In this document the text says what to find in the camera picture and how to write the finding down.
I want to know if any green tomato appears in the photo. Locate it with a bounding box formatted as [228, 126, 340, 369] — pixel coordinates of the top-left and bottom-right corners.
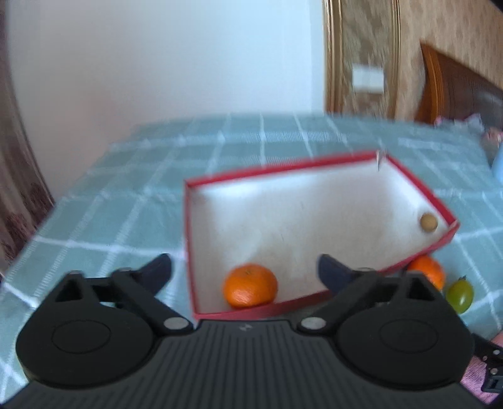
[445, 277, 474, 314]

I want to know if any orange mandarin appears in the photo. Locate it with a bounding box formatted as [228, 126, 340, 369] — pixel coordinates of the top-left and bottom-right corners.
[407, 255, 446, 291]
[223, 263, 279, 308]

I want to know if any small brown longan fruit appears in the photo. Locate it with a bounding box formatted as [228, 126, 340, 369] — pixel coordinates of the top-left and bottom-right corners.
[419, 212, 438, 233]

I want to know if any red shallow cardboard box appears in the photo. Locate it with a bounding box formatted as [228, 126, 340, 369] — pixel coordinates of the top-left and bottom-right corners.
[184, 151, 460, 320]

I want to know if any teal plaid bed sheet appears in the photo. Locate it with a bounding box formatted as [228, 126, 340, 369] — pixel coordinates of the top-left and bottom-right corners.
[1, 114, 502, 400]

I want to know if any patterned curtain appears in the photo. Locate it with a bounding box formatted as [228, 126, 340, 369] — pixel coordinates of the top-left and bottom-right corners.
[0, 1, 54, 273]

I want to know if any wooden headboard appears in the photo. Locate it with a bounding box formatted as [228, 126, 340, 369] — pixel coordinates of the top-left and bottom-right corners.
[414, 42, 503, 129]

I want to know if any gold framed wallpaper panel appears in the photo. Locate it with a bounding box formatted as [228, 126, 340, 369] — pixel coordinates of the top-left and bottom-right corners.
[322, 0, 401, 119]

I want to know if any white wall switch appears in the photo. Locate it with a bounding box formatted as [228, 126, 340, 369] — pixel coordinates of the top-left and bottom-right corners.
[351, 64, 385, 94]

